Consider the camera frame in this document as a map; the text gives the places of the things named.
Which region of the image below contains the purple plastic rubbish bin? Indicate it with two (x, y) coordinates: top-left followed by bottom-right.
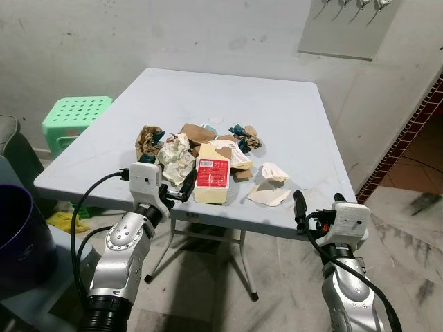
(0, 183), (58, 291)

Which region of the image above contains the crumpled brown paper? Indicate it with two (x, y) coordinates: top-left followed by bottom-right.
(134, 125), (168, 162)

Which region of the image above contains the red and cream carton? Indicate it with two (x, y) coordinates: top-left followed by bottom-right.
(194, 142), (233, 205)

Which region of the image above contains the crumpled white printed wrapper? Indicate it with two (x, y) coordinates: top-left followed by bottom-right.
(156, 134), (196, 187)

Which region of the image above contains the brown cardboard box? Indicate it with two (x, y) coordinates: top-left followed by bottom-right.
(181, 123), (216, 145)

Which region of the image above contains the small brown cardboard piece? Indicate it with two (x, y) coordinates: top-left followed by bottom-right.
(232, 168), (254, 183)

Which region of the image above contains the crumpled teal wrapper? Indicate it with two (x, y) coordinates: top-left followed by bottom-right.
(229, 124), (263, 151)

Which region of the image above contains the green plastic stool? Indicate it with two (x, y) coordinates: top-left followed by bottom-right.
(42, 95), (114, 157)

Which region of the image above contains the light blue folding table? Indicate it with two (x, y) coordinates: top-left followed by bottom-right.
(33, 67), (358, 302)

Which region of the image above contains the yellow plastic bag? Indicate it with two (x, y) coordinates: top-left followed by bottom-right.
(46, 210), (91, 234)

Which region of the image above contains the grey-green leather sofa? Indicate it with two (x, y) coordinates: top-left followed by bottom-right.
(0, 114), (44, 198)

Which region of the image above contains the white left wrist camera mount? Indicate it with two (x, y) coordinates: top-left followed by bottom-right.
(129, 162), (171, 221)

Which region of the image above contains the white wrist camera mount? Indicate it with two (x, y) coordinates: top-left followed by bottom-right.
(329, 201), (370, 248)
(129, 162), (171, 221)

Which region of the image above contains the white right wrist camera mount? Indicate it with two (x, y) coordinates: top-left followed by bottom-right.
(329, 201), (370, 248)

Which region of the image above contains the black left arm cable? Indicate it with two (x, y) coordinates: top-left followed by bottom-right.
(69, 169), (134, 305)

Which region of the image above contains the grey wall panel with hooks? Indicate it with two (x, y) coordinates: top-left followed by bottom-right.
(297, 0), (403, 62)

